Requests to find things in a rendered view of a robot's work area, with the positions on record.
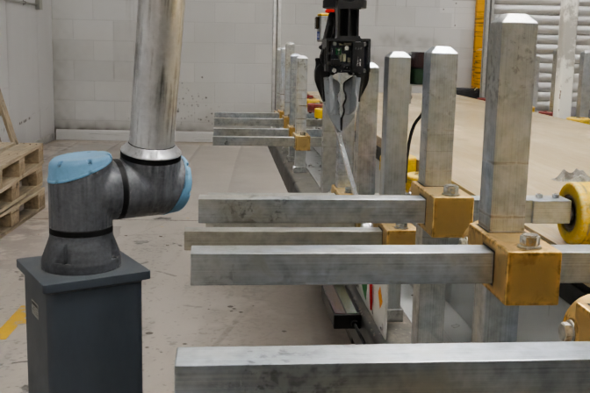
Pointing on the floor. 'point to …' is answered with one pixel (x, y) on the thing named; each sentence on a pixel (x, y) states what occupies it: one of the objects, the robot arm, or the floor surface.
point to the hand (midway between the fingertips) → (340, 122)
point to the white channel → (567, 33)
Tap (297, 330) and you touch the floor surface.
